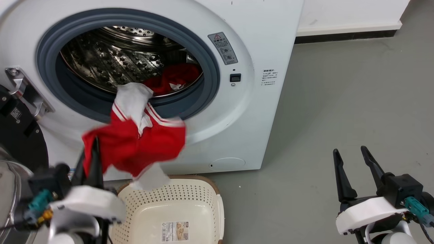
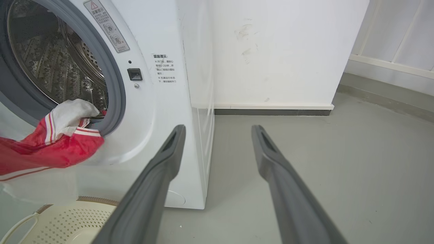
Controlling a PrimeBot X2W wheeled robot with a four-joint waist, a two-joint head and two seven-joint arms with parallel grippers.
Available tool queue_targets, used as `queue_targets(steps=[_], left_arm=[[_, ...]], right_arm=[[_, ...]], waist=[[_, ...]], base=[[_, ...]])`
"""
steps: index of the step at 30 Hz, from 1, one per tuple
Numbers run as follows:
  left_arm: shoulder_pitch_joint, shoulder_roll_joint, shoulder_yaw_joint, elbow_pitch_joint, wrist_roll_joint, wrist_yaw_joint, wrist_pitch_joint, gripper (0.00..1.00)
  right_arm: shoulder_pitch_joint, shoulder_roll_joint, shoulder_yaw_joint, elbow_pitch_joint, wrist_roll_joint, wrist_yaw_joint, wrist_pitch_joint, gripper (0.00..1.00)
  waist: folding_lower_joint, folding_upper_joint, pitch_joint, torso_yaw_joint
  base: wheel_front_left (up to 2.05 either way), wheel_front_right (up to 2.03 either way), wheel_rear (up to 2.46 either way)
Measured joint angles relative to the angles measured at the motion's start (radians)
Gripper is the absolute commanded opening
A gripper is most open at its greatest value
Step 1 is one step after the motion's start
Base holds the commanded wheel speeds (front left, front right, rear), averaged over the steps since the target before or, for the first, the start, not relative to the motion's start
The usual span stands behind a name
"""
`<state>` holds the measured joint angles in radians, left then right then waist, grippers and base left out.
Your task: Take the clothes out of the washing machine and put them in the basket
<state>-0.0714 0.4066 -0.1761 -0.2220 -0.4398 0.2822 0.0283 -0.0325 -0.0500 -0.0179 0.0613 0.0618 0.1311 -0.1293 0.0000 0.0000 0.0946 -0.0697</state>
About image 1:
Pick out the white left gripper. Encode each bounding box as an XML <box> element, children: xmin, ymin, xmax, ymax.
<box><xmin>51</xmin><ymin>137</ymin><xmax>126</xmax><ymax>224</ymax></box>

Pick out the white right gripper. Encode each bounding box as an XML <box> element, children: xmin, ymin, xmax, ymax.
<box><xmin>333</xmin><ymin>146</ymin><xmax>409</xmax><ymax>235</ymax></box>

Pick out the red and white garment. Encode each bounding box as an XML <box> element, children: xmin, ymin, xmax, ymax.
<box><xmin>81</xmin><ymin>82</ymin><xmax>187</xmax><ymax>191</ymax></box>

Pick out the cream perforated laundry basket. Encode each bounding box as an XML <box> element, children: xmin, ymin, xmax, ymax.
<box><xmin>108</xmin><ymin>175</ymin><xmax>225</xmax><ymax>244</ymax></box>

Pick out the white front-load washing machine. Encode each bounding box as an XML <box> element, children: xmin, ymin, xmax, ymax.
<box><xmin>0</xmin><ymin>0</ymin><xmax>304</xmax><ymax>182</ymax></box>

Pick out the black round glass door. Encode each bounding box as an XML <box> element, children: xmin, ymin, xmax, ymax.
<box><xmin>0</xmin><ymin>85</ymin><xmax>50</xmax><ymax>244</ymax></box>

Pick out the paper label with barcode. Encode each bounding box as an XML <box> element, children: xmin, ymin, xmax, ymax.
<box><xmin>161</xmin><ymin>221</ymin><xmax>189</xmax><ymax>242</ymax></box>

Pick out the perforated steel drum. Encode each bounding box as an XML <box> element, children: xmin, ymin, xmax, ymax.
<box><xmin>60</xmin><ymin>26</ymin><xmax>204</xmax><ymax>99</ymax></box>

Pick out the small printed text label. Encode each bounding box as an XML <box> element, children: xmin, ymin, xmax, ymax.
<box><xmin>261</xmin><ymin>69</ymin><xmax>279</xmax><ymax>86</ymax></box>

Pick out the round filter cover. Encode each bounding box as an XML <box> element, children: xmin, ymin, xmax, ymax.
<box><xmin>210</xmin><ymin>157</ymin><xmax>246</xmax><ymax>172</ymax></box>

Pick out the black and white baseboard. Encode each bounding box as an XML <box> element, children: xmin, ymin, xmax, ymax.
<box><xmin>294</xmin><ymin>21</ymin><xmax>403</xmax><ymax>45</ymax></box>

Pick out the grey rubber door gasket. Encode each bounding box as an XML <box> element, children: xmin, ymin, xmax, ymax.
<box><xmin>36</xmin><ymin>8</ymin><xmax>221</xmax><ymax>124</ymax></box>

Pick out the grey warning sticker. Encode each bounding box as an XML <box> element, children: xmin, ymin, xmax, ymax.
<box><xmin>208</xmin><ymin>32</ymin><xmax>238</xmax><ymax>65</ymax></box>

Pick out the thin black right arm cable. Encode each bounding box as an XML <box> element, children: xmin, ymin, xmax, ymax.
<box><xmin>419</xmin><ymin>217</ymin><xmax>434</xmax><ymax>244</ymax></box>

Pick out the metal door hinge bracket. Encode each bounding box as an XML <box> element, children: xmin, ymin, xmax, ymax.
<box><xmin>5</xmin><ymin>67</ymin><xmax>55</xmax><ymax>120</ymax></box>

